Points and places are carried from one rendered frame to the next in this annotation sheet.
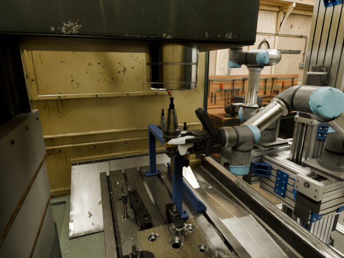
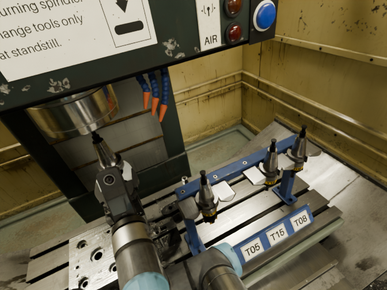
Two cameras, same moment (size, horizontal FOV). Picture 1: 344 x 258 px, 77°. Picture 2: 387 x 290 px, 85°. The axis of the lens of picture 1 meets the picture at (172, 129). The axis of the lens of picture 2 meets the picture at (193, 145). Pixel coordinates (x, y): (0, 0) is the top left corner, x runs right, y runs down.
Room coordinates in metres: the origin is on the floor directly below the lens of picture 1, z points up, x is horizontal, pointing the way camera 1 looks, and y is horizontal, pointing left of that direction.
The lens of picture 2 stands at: (0.91, -0.41, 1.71)
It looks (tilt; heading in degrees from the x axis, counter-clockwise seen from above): 39 degrees down; 90
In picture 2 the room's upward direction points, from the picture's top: 10 degrees counter-clockwise
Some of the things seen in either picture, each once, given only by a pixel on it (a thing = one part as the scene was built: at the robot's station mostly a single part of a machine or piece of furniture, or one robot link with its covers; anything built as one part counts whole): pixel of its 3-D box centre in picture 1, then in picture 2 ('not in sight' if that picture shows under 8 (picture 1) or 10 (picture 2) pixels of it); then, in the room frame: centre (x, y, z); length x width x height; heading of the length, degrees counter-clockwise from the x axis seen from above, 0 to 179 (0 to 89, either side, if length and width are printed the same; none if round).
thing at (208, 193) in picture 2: not in sight; (205, 189); (0.92, -0.06, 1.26); 0.04 x 0.04 x 0.07
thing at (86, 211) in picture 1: (140, 191); (279, 197); (1.30, 0.21, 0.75); 0.89 x 0.70 x 0.26; 109
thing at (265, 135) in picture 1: (265, 132); not in sight; (1.55, -0.70, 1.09); 0.15 x 0.15 x 0.10
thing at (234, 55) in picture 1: (238, 58); not in sight; (1.35, -0.39, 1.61); 0.11 x 0.08 x 0.11; 52
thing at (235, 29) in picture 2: not in sight; (234, 33); (0.99, -0.11, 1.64); 0.02 x 0.01 x 0.02; 19
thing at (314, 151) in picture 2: not in sight; (310, 149); (1.29, 0.07, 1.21); 0.07 x 0.05 x 0.01; 109
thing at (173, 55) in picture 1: (171, 67); (69, 91); (0.69, 0.00, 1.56); 0.16 x 0.16 x 0.12
